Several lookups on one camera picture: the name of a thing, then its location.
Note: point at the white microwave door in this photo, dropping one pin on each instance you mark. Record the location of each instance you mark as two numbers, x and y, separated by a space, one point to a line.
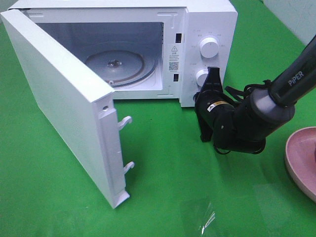
77 102

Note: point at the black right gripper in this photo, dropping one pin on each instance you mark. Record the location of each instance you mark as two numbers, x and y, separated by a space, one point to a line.
211 103

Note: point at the lower white microwave knob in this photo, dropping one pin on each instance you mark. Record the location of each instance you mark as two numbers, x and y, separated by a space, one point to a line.
201 76

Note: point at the white microwave knob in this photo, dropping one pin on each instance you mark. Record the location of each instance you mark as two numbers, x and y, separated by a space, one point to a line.
201 76
209 47

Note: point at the pink round plate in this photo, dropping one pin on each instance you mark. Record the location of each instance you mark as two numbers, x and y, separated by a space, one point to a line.
300 160

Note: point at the clear plastic film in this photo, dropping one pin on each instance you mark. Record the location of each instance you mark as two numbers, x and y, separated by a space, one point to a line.
198 218

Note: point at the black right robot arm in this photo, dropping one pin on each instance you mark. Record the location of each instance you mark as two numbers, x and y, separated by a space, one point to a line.
240 121

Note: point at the white microwave oven body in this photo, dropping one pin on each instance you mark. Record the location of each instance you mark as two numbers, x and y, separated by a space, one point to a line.
178 25

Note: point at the upper white microwave knob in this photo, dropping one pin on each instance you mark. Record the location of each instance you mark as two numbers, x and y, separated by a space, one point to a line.
209 47

